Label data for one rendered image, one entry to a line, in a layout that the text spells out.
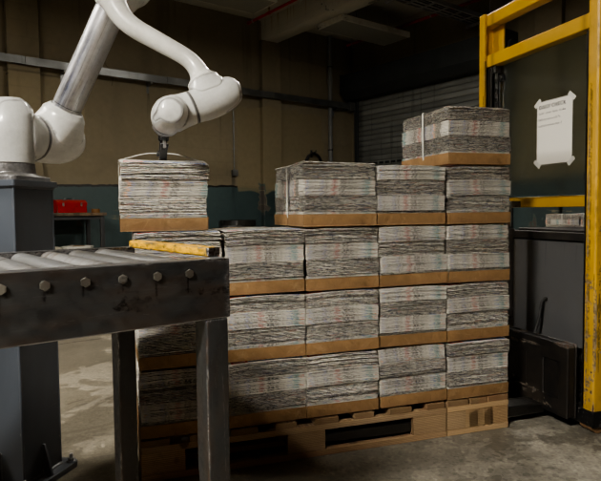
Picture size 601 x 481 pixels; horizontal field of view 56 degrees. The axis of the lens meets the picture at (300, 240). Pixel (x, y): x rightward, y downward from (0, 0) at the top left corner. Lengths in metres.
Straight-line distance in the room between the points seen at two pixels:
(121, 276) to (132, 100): 8.11
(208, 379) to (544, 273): 2.03
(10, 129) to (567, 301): 2.31
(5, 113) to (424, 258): 1.53
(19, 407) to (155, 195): 0.80
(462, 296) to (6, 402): 1.66
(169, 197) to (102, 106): 7.06
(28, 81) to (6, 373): 6.82
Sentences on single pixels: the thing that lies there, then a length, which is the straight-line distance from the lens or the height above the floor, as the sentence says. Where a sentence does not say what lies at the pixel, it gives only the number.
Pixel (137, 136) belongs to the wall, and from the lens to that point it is 9.06.
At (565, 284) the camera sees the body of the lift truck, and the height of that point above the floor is 0.55.
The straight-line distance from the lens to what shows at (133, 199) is 1.92.
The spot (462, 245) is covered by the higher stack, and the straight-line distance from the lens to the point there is 2.30.
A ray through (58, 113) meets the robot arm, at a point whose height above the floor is 1.24.
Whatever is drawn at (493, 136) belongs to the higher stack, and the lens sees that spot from 2.39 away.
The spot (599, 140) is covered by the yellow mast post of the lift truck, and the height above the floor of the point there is 1.15.
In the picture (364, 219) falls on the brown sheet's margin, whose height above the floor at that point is 0.86.
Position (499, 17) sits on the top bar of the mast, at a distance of 3.05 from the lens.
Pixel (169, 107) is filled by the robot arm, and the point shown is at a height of 1.19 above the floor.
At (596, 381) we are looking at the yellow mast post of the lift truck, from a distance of 2.55.
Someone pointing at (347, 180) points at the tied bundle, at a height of 1.00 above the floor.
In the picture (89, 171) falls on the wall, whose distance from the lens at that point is 8.75.
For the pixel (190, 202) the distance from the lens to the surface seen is 1.92.
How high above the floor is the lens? 0.89
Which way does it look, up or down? 3 degrees down
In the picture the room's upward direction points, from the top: 1 degrees counter-clockwise
